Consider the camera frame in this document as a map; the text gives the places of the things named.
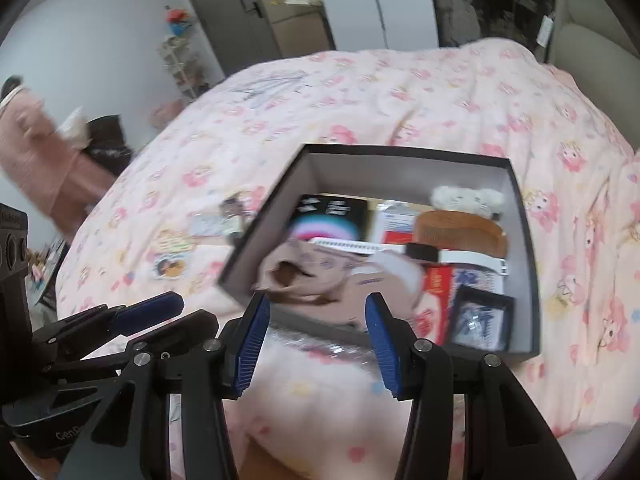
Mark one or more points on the black card with pink circle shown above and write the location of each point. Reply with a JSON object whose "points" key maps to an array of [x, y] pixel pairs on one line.
{"points": [[330, 210]]}

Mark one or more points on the hanging clothes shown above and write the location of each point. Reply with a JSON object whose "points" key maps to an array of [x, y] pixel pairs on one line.
{"points": [[455, 5]]}

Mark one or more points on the die-cut photo card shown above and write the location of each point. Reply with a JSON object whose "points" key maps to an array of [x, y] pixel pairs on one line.
{"points": [[167, 266]]}

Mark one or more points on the clear plastic packet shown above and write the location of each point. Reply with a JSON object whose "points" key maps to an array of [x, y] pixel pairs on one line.
{"points": [[210, 225]]}

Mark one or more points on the wooden comb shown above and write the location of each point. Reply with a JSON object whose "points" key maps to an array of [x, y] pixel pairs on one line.
{"points": [[455, 230]]}

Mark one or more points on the white and red box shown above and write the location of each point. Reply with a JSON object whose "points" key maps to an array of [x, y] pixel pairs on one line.
{"points": [[395, 220]]}

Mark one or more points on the cardboard boxes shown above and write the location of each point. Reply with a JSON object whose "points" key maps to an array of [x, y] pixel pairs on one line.
{"points": [[295, 15]]}

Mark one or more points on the white fluffy scrunchie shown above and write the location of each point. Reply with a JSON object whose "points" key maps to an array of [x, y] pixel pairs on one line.
{"points": [[465, 200]]}

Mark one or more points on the white spiral notebook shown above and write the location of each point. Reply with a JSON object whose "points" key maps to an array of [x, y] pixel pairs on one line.
{"points": [[350, 246]]}

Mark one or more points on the pink printed blanket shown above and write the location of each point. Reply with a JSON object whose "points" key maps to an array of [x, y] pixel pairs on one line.
{"points": [[400, 100]]}

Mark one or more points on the bubble wrap sheet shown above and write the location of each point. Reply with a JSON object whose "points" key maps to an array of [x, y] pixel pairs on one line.
{"points": [[320, 345]]}

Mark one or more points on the grey door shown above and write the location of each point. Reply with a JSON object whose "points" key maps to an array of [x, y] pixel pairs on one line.
{"points": [[225, 20]]}

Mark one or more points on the black bag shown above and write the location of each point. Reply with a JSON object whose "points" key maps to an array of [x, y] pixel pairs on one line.
{"points": [[107, 147]]}

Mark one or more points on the black cardboard box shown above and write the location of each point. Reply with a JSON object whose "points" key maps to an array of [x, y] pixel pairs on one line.
{"points": [[350, 170]]}

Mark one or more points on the grey couch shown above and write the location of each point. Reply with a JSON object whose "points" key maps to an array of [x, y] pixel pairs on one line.
{"points": [[585, 30]]}

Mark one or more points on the brown snack bar packet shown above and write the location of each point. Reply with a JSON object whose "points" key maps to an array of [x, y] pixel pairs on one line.
{"points": [[235, 215]]}

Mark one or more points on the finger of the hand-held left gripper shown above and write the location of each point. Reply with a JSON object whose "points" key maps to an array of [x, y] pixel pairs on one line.
{"points": [[150, 310], [190, 327]]}

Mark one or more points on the red and blue toy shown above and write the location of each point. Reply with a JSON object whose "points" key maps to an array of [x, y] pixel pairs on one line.
{"points": [[177, 19]]}

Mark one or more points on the black picture frame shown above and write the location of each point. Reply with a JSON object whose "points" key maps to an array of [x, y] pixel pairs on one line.
{"points": [[480, 317]]}

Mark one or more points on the red packet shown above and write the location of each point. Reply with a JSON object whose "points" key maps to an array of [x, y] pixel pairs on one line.
{"points": [[437, 285]]}

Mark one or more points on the beige cloth pouch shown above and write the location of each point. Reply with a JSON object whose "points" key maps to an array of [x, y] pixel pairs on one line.
{"points": [[320, 272]]}

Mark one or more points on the white wardrobe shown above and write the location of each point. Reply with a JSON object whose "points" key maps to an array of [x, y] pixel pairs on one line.
{"points": [[395, 5]]}

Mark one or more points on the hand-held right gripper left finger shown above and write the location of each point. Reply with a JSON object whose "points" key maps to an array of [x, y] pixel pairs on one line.
{"points": [[250, 340]]}

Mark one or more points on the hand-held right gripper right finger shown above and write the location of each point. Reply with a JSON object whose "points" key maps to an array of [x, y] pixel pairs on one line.
{"points": [[384, 345]]}

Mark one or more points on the white wristband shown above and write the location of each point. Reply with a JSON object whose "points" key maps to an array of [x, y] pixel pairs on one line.
{"points": [[475, 260]]}

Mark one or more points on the white storage shelf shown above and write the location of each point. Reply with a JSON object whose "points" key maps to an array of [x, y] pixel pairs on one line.
{"points": [[182, 65]]}

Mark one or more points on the blue and white packet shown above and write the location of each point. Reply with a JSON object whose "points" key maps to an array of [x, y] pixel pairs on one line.
{"points": [[475, 277]]}

